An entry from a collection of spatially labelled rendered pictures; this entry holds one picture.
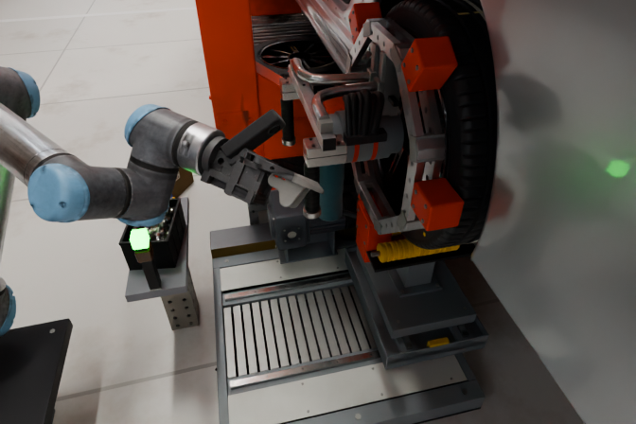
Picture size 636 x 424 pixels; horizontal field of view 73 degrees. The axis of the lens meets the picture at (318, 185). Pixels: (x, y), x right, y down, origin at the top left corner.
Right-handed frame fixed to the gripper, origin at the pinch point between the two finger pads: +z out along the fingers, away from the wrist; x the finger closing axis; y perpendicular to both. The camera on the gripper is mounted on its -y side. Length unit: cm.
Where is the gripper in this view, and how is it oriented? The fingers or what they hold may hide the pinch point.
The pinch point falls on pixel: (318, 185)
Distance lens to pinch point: 72.7
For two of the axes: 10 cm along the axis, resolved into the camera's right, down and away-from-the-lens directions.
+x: -2.4, -1.0, -9.7
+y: -3.8, 9.2, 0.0
